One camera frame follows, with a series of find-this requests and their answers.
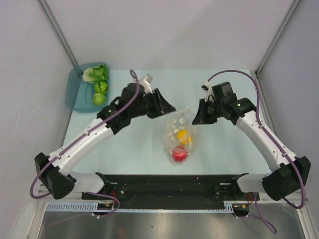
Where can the green fake lettuce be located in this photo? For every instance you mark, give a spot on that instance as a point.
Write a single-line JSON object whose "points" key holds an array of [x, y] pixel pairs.
{"points": [[95, 74]]}

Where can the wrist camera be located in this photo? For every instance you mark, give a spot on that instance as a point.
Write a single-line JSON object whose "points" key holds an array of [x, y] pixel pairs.
{"points": [[209, 97], [145, 81]]}

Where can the aluminium corner post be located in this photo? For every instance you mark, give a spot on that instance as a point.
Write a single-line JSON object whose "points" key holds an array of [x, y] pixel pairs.
{"points": [[44, 6], [278, 35]]}

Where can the left aluminium corner post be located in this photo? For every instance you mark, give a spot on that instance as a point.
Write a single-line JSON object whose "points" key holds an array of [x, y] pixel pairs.
{"points": [[44, 6]]}

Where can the green fake pepper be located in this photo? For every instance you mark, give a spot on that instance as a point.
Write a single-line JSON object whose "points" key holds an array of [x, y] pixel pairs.
{"points": [[98, 99]]}

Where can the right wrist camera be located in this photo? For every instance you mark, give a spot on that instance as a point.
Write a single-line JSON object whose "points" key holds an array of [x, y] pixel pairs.
{"points": [[209, 97]]}

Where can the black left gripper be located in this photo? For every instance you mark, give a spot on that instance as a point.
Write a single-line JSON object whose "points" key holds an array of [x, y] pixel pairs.
{"points": [[160, 105]]}

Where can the yellow fake food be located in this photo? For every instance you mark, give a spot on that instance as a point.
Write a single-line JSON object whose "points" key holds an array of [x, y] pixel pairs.
{"points": [[184, 137]]}

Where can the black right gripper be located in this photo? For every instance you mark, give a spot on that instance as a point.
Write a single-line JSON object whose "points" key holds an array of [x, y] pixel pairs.
{"points": [[201, 117]]}

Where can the white cable duct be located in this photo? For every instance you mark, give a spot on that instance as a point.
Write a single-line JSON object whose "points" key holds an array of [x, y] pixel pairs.
{"points": [[97, 208]]}

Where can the clear polka dot zip bag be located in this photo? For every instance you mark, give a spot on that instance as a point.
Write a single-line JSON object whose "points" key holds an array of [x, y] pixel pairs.
{"points": [[178, 121]]}

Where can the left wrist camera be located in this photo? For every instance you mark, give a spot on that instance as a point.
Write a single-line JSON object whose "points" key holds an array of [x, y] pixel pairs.
{"points": [[145, 81]]}

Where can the right aluminium corner post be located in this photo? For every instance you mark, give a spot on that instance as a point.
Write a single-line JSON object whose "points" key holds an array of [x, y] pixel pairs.
{"points": [[278, 35]]}

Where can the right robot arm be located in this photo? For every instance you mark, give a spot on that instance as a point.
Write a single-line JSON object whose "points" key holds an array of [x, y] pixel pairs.
{"points": [[288, 171]]}

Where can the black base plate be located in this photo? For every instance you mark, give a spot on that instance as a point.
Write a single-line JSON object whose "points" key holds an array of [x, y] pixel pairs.
{"points": [[169, 192]]}

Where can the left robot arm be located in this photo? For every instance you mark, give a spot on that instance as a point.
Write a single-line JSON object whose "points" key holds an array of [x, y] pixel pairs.
{"points": [[55, 170]]}

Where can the red fake tomato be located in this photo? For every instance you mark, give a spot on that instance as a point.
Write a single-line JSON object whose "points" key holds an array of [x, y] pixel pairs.
{"points": [[179, 154]]}

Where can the teal plastic bin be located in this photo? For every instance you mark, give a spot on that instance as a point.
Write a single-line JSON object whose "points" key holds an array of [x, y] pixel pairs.
{"points": [[79, 94]]}

